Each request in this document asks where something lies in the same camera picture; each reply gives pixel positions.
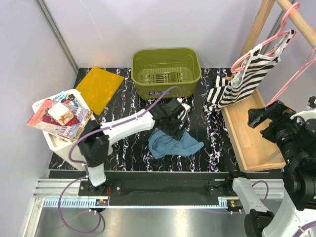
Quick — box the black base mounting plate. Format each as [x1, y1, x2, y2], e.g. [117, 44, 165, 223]
[46, 170, 265, 207]

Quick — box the white storage box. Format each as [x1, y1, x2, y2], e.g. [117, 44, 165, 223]
[32, 88, 114, 171]

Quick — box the wooden clothes rack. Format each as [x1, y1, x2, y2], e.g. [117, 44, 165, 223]
[221, 0, 316, 172]

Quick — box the yellow translucent folder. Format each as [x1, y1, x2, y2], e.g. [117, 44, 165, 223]
[76, 67, 124, 116]

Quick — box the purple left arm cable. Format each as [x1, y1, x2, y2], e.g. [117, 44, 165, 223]
[58, 86, 183, 234]

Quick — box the thick pink plastic hanger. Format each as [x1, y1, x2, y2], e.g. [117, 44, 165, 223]
[231, 0, 300, 74]

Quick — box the blue tank top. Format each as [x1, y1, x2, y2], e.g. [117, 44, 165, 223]
[148, 128, 204, 159]

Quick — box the aluminium rail frame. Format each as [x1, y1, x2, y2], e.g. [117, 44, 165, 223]
[23, 177, 284, 237]

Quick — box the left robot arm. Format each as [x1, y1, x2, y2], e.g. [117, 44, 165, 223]
[77, 98, 191, 196]

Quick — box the thin pink wire hanger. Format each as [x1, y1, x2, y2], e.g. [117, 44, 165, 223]
[267, 48, 316, 106]

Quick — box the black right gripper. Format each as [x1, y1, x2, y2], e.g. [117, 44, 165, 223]
[248, 98, 307, 163]

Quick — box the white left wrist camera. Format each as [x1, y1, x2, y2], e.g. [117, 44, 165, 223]
[177, 97, 191, 121]

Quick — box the black white striped tank top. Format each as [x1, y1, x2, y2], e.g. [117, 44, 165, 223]
[203, 30, 296, 112]

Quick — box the small cream cube box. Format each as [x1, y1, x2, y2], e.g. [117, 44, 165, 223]
[48, 102, 74, 126]

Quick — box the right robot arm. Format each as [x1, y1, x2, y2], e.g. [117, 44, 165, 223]
[224, 100, 316, 237]

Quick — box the olive green plastic basket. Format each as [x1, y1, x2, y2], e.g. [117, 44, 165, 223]
[131, 48, 201, 100]

